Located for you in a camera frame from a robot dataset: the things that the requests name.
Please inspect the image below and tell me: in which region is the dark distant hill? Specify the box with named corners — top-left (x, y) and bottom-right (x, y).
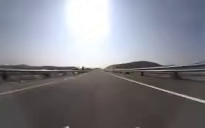
top-left (105, 60), bottom-right (165, 70)

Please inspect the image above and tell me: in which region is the grey asphalt road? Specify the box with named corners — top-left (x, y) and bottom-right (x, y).
top-left (0, 68), bottom-right (205, 128)

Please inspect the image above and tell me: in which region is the grey metal guardrail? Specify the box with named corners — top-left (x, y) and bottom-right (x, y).
top-left (104, 63), bottom-right (205, 81)
top-left (0, 67), bottom-right (90, 82)

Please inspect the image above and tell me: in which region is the low distant hill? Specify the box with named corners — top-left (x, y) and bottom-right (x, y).
top-left (0, 63), bottom-right (80, 71)

